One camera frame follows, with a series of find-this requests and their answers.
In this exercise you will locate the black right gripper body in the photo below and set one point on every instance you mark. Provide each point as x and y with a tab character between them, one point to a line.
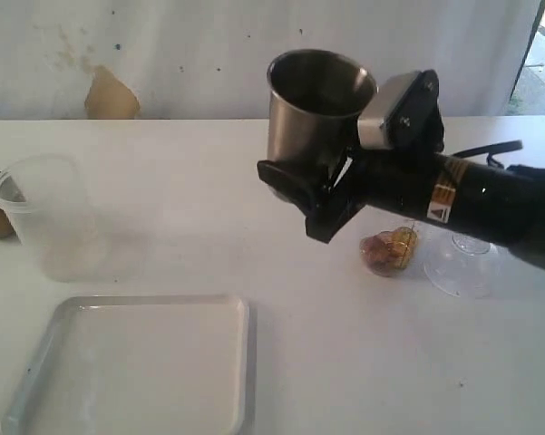
400	182

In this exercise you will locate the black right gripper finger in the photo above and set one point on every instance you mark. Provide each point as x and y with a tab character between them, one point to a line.
298	184

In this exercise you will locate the pile of coins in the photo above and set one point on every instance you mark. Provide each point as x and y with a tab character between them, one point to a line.
387	249

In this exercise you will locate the stainless steel tumbler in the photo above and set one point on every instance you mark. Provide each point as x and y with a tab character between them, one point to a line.
314	96

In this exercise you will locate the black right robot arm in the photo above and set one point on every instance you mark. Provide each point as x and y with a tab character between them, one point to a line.
503	206

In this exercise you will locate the clear measuring shaker cup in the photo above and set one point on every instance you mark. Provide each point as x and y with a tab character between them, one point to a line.
390	254

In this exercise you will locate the clear dome lid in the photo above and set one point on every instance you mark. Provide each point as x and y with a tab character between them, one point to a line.
462	266

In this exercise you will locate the white rectangular tray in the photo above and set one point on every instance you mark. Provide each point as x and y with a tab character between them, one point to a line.
164	364

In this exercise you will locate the translucent plastic container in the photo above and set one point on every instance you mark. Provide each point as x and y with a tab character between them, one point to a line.
45	200

